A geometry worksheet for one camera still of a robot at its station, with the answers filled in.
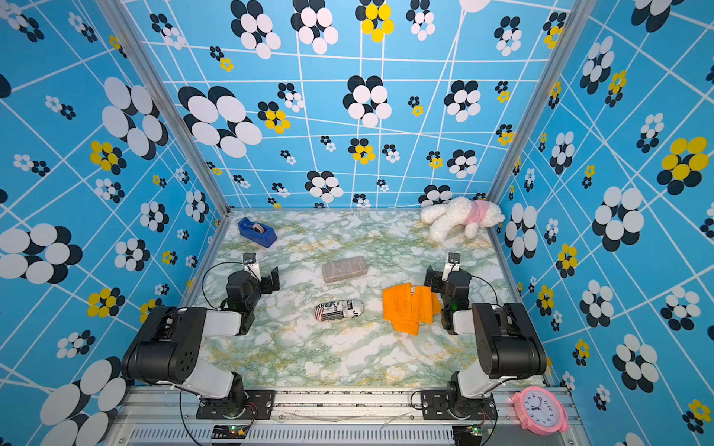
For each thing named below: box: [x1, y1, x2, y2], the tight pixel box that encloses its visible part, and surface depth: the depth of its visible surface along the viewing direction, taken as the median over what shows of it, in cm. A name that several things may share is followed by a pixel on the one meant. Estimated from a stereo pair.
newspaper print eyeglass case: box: [314, 299, 365, 322], surface depth 90 cm
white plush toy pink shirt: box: [420, 196, 506, 241], surface depth 110 cm
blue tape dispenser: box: [237, 216, 278, 249], surface depth 110 cm
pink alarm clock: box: [511, 386, 570, 436], surface depth 72 cm
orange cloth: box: [383, 282, 442, 337], surface depth 91 cm
